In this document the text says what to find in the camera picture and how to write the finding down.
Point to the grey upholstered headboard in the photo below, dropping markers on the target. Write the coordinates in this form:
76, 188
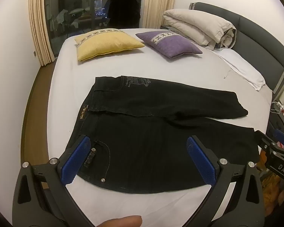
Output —
258, 35

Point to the black denim pants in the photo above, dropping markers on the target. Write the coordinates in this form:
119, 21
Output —
144, 141

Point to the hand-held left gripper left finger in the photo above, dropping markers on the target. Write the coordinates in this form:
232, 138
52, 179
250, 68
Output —
73, 160

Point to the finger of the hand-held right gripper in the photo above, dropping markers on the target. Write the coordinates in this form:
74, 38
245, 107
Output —
282, 137
265, 138

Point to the person's left hand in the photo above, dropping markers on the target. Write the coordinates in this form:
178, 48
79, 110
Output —
123, 221

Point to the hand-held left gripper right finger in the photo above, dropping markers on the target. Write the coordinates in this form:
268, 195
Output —
201, 160

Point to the beige curtain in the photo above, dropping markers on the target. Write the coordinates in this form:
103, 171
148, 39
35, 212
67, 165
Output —
159, 2
39, 23

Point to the purple cushion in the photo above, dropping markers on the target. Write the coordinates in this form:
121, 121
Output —
170, 43

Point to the yellow cushion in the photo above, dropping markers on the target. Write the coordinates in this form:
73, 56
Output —
104, 43

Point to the white pillow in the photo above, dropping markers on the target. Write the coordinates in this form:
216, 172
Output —
243, 68

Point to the folded beige duvet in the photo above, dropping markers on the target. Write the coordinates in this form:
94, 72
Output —
198, 26

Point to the orange patterned cloth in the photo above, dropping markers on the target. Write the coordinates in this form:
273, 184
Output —
271, 186

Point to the bed with white sheet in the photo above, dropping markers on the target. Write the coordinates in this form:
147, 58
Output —
68, 87

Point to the dark nightstand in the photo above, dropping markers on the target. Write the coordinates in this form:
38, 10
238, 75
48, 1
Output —
278, 123

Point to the dark chair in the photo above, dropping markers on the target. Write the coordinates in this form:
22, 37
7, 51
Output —
123, 10

